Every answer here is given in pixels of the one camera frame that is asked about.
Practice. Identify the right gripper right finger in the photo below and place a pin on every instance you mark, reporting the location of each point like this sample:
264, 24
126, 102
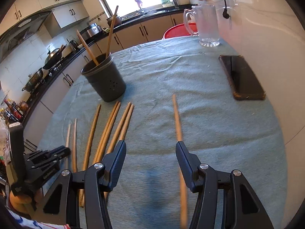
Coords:
241, 206

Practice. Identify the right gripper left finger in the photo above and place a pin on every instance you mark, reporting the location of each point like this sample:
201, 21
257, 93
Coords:
60, 205

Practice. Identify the wooden chopstick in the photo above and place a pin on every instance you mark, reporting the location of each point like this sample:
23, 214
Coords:
183, 187
74, 154
104, 132
105, 140
111, 33
126, 123
87, 48
67, 145
118, 129
90, 138

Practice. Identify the person left hand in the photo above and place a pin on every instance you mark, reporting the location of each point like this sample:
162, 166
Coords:
19, 202

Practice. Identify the sauce bottles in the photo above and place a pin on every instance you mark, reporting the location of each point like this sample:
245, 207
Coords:
18, 111

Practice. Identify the steel pot with lid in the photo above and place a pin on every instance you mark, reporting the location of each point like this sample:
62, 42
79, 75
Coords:
34, 79

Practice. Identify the black perforated utensil holder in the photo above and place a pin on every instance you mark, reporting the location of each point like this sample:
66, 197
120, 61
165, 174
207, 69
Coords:
105, 78

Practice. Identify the black wok on stove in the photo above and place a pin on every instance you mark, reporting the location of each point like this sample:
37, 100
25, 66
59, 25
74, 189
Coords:
53, 57

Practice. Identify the black smartphone brown case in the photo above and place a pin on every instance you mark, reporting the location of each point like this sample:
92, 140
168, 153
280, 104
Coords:
244, 83

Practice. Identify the black electric kettle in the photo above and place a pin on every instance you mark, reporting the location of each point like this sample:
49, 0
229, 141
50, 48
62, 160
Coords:
73, 45

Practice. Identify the range hood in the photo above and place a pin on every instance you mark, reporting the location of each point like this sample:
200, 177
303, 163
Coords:
21, 31

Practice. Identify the silver rice cooker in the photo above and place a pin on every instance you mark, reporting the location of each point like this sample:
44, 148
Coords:
90, 31

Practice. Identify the brown clay pot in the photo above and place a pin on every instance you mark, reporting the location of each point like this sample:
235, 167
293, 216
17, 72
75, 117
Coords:
117, 21

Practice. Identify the red plastic basin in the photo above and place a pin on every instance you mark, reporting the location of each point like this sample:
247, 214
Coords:
179, 30

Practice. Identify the clear glass beer mug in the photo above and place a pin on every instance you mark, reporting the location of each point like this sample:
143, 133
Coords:
205, 18

